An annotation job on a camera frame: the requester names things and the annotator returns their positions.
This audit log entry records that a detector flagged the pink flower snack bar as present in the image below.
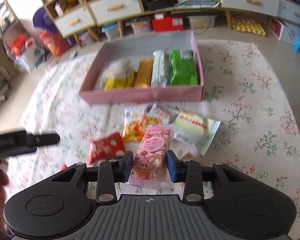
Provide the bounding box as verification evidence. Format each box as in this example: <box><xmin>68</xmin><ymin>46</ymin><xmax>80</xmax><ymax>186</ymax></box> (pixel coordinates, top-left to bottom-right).
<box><xmin>128</xmin><ymin>124</ymin><xmax>174</xmax><ymax>190</ymax></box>

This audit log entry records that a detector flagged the silver red-label snack packet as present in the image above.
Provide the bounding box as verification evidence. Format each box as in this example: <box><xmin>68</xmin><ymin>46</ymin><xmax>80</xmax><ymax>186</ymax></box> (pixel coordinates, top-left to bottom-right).
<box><xmin>172</xmin><ymin>111</ymin><xmax>221</xmax><ymax>157</ymax></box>

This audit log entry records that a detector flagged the brown wafer packet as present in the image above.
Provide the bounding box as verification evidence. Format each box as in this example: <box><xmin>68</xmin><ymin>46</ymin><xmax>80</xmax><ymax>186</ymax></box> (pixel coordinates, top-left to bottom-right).
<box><xmin>181</xmin><ymin>153</ymin><xmax>196</xmax><ymax>161</ymax></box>

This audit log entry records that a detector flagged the red snack packet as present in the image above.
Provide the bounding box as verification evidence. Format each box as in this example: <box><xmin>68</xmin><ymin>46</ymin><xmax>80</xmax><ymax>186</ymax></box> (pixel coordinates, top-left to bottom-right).
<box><xmin>87</xmin><ymin>132</ymin><xmax>126</xmax><ymax>165</ymax></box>

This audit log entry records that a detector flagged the lotus root chips packet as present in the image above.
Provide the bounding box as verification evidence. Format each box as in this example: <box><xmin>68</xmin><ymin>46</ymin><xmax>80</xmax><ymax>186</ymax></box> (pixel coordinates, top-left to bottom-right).
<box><xmin>122</xmin><ymin>104</ymin><xmax>148</xmax><ymax>142</ymax></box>

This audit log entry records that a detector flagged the yellow snack packet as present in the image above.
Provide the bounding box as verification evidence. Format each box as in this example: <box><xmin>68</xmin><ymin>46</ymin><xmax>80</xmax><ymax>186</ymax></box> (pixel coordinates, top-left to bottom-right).
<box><xmin>104</xmin><ymin>71</ymin><xmax>136</xmax><ymax>90</ymax></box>

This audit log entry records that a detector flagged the orange biscuit packet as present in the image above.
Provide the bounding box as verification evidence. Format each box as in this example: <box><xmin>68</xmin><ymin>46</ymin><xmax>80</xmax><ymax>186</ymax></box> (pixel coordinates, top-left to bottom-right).
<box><xmin>134</xmin><ymin>57</ymin><xmax>154</xmax><ymax>88</ymax></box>

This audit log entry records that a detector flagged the clear white snack bag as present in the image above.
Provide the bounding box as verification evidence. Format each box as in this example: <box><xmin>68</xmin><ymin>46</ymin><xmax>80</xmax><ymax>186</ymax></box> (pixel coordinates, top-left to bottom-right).
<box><xmin>100</xmin><ymin>58</ymin><xmax>134</xmax><ymax>84</ymax></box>

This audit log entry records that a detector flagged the pink cardboard box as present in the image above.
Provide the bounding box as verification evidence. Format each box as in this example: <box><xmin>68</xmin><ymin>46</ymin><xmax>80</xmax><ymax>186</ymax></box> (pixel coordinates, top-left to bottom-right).
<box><xmin>79</xmin><ymin>30</ymin><xmax>204</xmax><ymax>105</ymax></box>

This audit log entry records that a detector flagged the silver green snack packet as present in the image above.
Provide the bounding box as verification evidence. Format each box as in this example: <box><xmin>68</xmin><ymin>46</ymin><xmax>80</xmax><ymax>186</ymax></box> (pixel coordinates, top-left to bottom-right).
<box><xmin>151</xmin><ymin>49</ymin><xmax>171</xmax><ymax>87</ymax></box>

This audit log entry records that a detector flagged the floral white cloth mat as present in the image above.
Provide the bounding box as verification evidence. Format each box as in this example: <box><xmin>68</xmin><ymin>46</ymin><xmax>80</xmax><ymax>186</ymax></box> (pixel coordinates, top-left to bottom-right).
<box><xmin>7</xmin><ymin>40</ymin><xmax>300</xmax><ymax>222</ymax></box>

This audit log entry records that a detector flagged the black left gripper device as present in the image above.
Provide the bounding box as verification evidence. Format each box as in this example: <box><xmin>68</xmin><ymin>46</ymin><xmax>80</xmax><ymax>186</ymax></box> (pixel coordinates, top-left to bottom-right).
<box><xmin>0</xmin><ymin>130</ymin><xmax>60</xmax><ymax>159</ymax></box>

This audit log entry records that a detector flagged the red patterned bag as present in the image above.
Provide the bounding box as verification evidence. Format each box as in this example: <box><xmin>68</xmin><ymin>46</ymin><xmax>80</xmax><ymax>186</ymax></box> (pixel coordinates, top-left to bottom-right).
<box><xmin>39</xmin><ymin>30</ymin><xmax>70</xmax><ymax>57</ymax></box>

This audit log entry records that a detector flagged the red cardboard box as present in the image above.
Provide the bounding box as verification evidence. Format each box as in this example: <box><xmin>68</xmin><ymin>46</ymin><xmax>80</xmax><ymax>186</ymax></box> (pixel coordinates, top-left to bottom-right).
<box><xmin>151</xmin><ymin>17</ymin><xmax>184</xmax><ymax>32</ymax></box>

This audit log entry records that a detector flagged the clear plastic storage bin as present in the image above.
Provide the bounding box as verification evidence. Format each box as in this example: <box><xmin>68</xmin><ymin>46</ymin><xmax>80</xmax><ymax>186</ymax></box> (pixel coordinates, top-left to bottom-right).
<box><xmin>188</xmin><ymin>15</ymin><xmax>217</xmax><ymax>29</ymax></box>

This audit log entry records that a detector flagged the yellow egg tray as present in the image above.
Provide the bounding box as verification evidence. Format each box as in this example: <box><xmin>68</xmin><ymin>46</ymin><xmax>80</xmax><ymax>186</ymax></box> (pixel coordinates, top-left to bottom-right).
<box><xmin>231</xmin><ymin>15</ymin><xmax>266</xmax><ymax>37</ymax></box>

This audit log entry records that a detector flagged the wooden white drawer cabinet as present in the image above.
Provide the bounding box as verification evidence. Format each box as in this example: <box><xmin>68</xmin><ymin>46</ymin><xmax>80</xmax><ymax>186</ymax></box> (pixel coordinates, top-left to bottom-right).
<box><xmin>36</xmin><ymin>0</ymin><xmax>300</xmax><ymax>48</ymax></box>

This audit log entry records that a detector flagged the purple hat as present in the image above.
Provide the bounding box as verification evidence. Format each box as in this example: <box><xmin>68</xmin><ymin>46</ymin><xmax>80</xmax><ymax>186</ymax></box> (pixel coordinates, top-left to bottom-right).
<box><xmin>32</xmin><ymin>7</ymin><xmax>58</xmax><ymax>34</ymax></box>

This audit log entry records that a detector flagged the white patterned box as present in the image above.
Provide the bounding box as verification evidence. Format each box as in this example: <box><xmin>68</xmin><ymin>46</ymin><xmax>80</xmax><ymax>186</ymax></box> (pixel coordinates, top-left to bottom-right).
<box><xmin>266</xmin><ymin>16</ymin><xmax>300</xmax><ymax>45</ymax></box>

